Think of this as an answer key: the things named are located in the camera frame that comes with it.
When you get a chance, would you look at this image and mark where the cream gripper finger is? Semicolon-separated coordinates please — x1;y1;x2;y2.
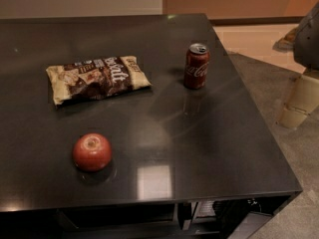
278;71;319;128

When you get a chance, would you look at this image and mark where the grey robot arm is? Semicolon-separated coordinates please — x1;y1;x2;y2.
277;2;319;128

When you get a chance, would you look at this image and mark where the red apple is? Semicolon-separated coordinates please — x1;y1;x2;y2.
72;133;112;172

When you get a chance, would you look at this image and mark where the black table frame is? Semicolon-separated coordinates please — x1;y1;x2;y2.
0;192;298;239

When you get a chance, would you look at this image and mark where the red cola can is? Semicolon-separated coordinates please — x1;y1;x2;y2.
183;43;210;90

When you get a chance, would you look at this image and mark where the brown cream snack bag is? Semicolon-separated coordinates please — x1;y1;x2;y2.
46;56;152;106

